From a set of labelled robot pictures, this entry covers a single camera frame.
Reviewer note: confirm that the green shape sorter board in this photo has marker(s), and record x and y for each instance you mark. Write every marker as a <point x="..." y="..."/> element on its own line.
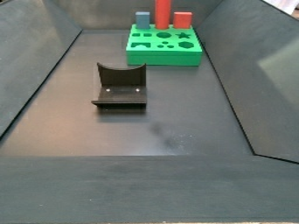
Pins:
<point x="172" y="47"/>

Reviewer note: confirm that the black curved cradle holder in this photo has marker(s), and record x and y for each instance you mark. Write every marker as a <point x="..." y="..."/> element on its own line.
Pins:
<point x="122" y="86"/>

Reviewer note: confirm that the blue square block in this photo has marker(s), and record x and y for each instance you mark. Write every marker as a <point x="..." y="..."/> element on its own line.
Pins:
<point x="142" y="19"/>

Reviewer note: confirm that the red rounded rectangular block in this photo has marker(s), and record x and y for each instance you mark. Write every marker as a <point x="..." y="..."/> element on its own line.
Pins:
<point x="182" y="20"/>

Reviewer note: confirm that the tall red cylinder block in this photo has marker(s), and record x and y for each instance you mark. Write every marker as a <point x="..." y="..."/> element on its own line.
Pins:
<point x="162" y="13"/>

